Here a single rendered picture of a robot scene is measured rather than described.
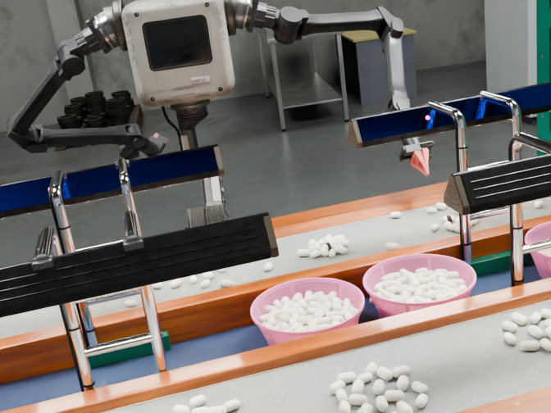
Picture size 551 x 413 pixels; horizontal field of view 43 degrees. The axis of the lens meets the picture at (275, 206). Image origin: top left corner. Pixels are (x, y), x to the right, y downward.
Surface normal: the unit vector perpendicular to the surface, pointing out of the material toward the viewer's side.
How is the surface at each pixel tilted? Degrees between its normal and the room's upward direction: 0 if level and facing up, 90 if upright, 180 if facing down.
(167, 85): 90
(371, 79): 90
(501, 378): 0
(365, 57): 90
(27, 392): 0
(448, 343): 0
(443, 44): 90
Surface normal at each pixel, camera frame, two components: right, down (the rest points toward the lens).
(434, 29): 0.10, 0.32
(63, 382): -0.13, -0.93
